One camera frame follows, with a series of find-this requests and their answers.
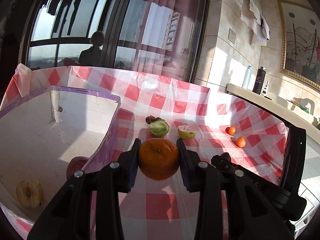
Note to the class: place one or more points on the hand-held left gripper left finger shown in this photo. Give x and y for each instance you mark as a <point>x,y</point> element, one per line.
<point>132,176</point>

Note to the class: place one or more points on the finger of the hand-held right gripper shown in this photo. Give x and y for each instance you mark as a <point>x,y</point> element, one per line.
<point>225,165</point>

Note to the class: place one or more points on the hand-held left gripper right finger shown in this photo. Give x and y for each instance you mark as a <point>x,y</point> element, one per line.
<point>186,177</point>

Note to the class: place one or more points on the small orange kumquat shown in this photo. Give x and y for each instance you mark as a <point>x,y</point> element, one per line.
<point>232,130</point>
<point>241,142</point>

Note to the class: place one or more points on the orange mandarin with stem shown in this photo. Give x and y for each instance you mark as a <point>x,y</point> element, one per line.
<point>158,160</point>

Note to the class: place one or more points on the yellow-green fruit half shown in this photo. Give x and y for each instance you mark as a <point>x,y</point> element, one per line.
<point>187,132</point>

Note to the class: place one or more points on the green plastic-wrapped fruit half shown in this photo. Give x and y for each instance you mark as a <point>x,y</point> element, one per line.
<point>158,128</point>

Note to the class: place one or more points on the dark wrinkled fruit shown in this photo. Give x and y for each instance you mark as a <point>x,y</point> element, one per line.
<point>150,119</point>

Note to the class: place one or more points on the white foam box purple tape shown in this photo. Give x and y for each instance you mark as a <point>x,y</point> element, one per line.
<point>37,135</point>

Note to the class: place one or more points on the beige counter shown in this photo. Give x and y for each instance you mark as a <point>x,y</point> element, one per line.
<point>280,105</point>

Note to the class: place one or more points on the red apple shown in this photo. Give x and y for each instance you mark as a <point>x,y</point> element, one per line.
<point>75,166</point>

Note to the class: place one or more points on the small white bottle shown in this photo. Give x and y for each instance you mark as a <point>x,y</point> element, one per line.
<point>265,89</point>

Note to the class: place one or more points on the red white checkered tablecloth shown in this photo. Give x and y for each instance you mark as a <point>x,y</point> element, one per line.
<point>155,97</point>

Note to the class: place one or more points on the black bottle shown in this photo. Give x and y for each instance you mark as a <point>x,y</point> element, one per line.
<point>258,81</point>

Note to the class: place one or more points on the yellow apple half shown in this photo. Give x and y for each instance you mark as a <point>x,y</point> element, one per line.
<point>29,195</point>

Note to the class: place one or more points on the gold framed painting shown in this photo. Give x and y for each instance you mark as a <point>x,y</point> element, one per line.
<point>300,42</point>

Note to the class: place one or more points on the white black hanging cloth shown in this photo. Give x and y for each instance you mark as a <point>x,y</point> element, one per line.
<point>261,33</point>

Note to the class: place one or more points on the white hanging towel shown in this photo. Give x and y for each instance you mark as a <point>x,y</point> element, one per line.
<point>250,15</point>

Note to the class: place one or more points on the pink sheer curtain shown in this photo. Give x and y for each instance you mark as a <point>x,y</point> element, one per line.
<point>160,17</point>

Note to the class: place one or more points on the hanging dark clothes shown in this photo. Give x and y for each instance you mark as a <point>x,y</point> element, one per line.
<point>53,7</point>

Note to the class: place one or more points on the white wall socket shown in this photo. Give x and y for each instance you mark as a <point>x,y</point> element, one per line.
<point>232,35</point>

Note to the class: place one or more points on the dark window frame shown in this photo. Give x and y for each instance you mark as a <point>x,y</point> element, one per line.
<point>113,30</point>

